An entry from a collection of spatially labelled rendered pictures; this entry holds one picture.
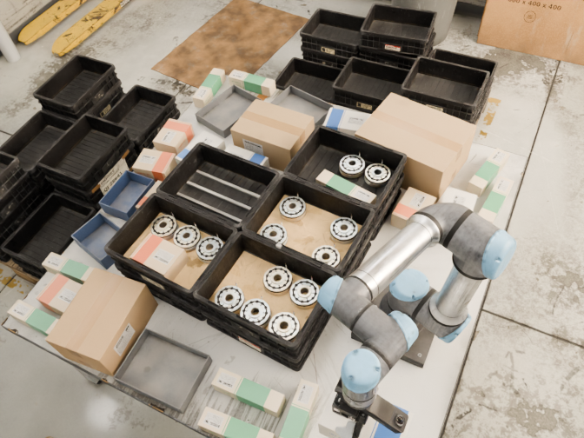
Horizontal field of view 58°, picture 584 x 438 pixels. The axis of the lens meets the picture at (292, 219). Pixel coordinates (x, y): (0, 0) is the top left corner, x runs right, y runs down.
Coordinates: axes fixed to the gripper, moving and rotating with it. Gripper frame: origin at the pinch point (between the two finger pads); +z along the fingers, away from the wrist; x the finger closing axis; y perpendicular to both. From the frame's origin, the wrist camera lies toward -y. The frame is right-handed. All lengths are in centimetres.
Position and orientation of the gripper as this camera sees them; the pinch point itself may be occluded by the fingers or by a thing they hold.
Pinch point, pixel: (365, 421)
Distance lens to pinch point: 139.0
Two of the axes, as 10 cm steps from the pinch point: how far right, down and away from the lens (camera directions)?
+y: -8.9, -3.2, 3.2
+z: 0.8, 5.9, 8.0
